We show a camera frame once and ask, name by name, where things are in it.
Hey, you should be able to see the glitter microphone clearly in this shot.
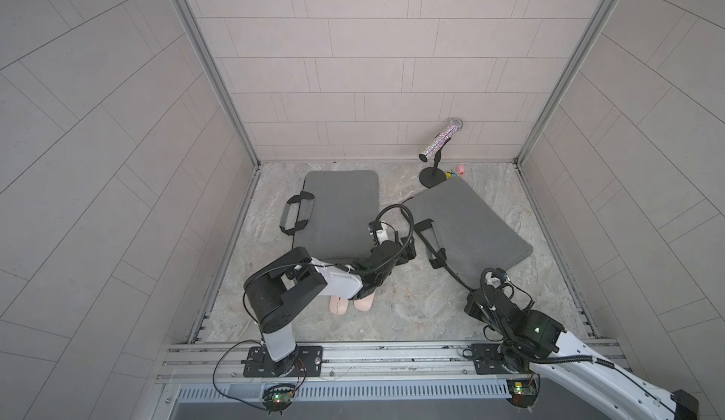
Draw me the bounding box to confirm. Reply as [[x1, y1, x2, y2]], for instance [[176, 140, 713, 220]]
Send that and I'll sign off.
[[418, 118, 464, 162]]

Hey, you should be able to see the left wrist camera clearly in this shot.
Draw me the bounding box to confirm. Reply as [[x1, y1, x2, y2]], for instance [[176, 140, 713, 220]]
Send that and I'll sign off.
[[369, 221, 398, 246]]

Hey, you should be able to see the black microphone stand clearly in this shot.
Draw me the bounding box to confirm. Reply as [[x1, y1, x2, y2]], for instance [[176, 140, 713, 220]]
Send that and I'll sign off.
[[418, 146, 447, 189]]

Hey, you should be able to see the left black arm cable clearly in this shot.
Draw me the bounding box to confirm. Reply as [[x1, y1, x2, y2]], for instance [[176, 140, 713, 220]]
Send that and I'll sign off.
[[316, 203, 415, 276]]

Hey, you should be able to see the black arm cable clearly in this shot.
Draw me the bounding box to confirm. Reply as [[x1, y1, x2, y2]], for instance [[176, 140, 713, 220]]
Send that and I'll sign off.
[[316, 203, 415, 276], [478, 266, 675, 415]]

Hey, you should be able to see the left circuit board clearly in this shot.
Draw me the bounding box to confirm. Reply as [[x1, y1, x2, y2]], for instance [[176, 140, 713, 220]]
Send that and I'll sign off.
[[262, 383, 298, 414]]

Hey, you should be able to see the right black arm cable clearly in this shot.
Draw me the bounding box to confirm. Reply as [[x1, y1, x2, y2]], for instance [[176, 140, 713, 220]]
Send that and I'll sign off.
[[478, 266, 675, 415]]

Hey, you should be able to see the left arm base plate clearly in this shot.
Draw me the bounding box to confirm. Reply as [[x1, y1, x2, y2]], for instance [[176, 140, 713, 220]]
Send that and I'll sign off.
[[244, 346, 323, 378]]

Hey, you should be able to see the right circuit board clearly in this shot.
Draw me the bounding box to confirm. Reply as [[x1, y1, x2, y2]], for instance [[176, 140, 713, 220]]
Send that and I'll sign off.
[[506, 380, 539, 410]]

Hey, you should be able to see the pink yellow toy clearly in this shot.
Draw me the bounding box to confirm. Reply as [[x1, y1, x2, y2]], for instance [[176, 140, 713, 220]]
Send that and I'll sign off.
[[446, 164, 466, 179]]

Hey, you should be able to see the pink computer mouse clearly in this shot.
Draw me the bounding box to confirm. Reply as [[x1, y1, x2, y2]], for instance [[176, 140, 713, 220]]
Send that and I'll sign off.
[[353, 292, 376, 312], [329, 295, 349, 315]]

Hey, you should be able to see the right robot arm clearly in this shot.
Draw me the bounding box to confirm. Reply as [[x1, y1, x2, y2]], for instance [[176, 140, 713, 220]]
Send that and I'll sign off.
[[464, 269, 700, 419]]

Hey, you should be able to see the grey laptop bag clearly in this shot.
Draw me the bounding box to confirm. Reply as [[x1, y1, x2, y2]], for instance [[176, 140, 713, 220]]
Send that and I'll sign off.
[[405, 178, 532, 290], [279, 170, 379, 263]]

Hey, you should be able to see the circuit board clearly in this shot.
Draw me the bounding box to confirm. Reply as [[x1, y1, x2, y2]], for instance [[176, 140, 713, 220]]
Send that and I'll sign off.
[[506, 380, 539, 410], [262, 383, 298, 414]]

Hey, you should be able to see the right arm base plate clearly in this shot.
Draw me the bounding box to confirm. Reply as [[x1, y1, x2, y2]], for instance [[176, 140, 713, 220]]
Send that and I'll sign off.
[[469, 344, 527, 375]]

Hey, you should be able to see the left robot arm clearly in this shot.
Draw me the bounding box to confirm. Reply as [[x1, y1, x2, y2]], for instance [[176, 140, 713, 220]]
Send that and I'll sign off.
[[244, 235, 416, 377]]

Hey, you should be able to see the aluminium mounting rail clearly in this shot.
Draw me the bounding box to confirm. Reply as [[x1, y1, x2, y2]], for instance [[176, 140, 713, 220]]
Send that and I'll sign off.
[[155, 337, 630, 386]]

